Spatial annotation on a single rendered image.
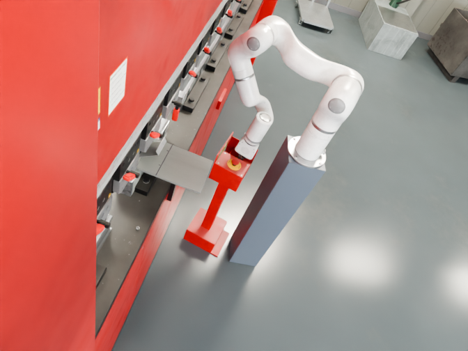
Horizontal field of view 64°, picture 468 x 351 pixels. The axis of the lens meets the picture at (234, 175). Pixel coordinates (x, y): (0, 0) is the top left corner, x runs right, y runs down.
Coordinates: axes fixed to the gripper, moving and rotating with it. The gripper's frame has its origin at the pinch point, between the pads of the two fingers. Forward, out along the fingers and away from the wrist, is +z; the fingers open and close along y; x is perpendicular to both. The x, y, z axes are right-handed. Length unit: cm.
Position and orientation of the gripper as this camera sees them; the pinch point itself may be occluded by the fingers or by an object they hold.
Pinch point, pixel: (240, 158)
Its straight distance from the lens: 198.3
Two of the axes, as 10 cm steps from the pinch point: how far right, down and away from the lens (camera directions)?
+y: 8.5, 5.2, 0.1
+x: 3.8, -6.4, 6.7
